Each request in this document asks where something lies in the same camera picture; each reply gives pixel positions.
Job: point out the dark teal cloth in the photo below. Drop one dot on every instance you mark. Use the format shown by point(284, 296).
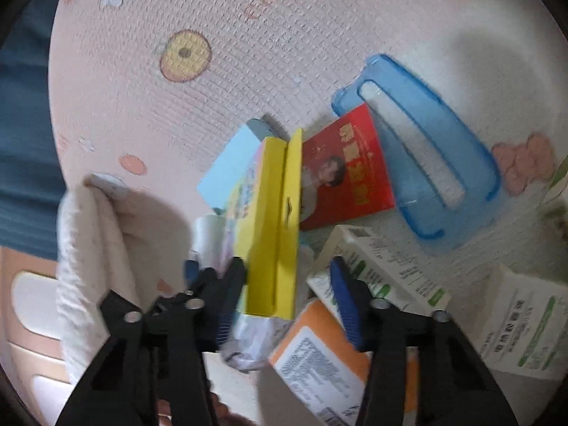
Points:
point(26, 142)

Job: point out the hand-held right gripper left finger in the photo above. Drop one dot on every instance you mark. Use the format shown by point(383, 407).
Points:
point(225, 319)

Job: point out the small white green medicine box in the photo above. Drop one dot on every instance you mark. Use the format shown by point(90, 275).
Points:
point(321, 290)

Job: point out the blue plastic clip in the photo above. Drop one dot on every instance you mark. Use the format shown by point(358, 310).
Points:
point(470, 159)

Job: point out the small blue object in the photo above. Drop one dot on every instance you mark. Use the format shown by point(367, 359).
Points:
point(191, 271)

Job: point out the light blue sticky note pad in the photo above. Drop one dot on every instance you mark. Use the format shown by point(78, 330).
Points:
point(226, 168)

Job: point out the white paper tube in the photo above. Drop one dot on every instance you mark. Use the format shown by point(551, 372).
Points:
point(211, 239)

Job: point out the pink panel with white patches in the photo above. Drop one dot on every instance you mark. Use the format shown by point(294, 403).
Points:
point(26, 350)

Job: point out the crumpled white plastic bag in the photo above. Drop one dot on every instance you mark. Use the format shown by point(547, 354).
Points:
point(253, 341)

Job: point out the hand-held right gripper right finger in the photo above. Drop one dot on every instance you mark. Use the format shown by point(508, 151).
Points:
point(344, 301)

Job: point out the pink cartoon printed blanket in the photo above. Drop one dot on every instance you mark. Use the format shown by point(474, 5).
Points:
point(222, 75)

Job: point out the white fluffy cloth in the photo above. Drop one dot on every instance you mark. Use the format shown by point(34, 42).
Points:
point(88, 253)

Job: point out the red printed envelope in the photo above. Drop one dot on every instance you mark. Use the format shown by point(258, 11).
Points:
point(350, 177)

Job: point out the yellow cardboard box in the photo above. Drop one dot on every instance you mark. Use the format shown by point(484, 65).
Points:
point(270, 230)

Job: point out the orange white box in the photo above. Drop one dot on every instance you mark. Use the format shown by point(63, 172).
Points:
point(310, 355)

